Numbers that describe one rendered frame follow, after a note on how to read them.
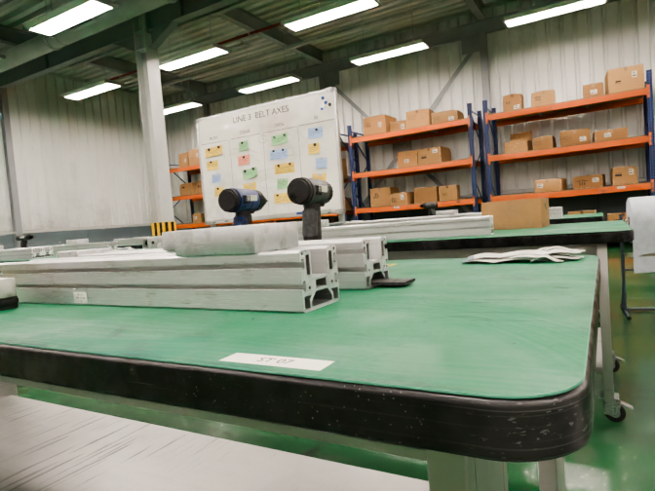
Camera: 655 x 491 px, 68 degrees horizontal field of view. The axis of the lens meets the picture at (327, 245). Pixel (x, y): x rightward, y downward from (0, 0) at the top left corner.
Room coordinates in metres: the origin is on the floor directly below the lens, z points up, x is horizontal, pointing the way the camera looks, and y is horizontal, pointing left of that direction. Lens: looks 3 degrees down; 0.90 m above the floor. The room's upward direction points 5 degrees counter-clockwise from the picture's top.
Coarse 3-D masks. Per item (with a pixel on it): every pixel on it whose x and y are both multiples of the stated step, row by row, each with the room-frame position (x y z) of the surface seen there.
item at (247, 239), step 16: (256, 224) 0.69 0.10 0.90; (272, 224) 0.72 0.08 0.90; (288, 224) 0.75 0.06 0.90; (176, 240) 0.76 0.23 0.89; (192, 240) 0.74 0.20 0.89; (208, 240) 0.72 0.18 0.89; (224, 240) 0.71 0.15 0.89; (240, 240) 0.69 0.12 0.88; (256, 240) 0.68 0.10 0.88; (272, 240) 0.71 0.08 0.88; (288, 240) 0.75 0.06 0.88
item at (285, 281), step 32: (96, 256) 1.00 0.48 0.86; (128, 256) 0.94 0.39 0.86; (160, 256) 0.79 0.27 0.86; (192, 256) 0.75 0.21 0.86; (224, 256) 0.72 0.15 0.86; (256, 256) 0.68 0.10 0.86; (288, 256) 0.66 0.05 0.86; (320, 256) 0.72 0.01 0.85; (32, 288) 0.99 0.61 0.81; (64, 288) 0.93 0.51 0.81; (96, 288) 0.88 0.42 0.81; (128, 288) 0.83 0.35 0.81; (160, 288) 0.79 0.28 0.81; (192, 288) 0.77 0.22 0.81; (224, 288) 0.73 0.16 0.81; (256, 288) 0.70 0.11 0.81; (288, 288) 0.67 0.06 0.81; (320, 288) 0.69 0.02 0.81
